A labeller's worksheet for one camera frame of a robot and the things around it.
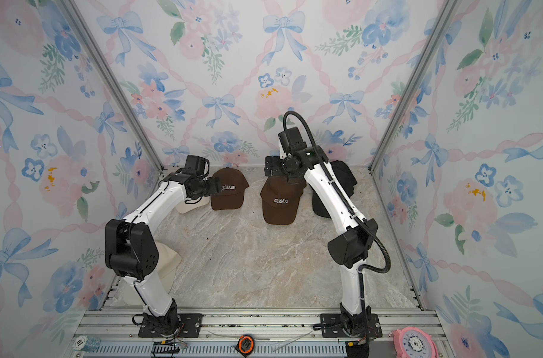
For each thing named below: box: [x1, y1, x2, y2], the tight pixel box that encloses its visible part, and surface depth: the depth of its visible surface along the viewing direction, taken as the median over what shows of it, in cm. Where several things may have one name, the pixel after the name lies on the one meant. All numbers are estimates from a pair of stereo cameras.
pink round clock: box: [392, 326, 439, 358], surface depth 70 cm
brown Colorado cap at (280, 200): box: [259, 176, 307, 226], surface depth 102 cm
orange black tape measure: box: [234, 334, 256, 358], surface depth 70 cm
